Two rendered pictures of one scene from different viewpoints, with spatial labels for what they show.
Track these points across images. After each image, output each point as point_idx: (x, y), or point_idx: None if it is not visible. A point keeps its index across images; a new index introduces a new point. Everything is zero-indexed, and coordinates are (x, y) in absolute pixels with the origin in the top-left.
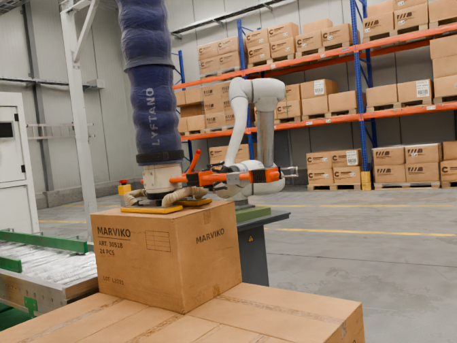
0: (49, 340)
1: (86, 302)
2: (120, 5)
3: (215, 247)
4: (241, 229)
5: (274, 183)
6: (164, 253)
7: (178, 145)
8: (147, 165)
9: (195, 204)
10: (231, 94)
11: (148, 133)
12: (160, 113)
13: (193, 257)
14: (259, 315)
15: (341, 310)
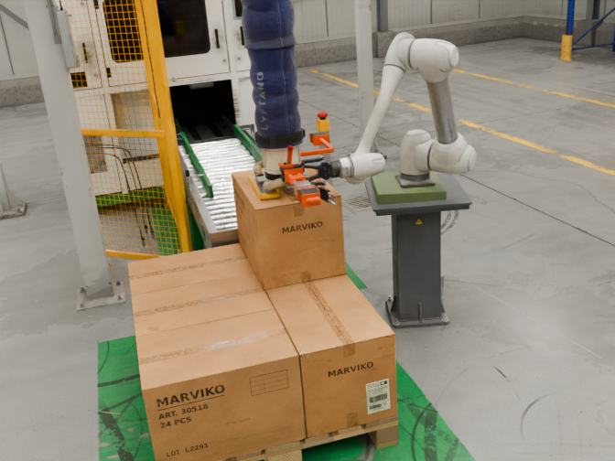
0: (169, 278)
1: (221, 251)
2: None
3: (307, 238)
4: (390, 212)
5: (453, 164)
6: (254, 234)
7: (289, 130)
8: None
9: None
10: (385, 58)
11: (260, 116)
12: (269, 98)
13: (277, 244)
14: (307, 312)
15: (366, 334)
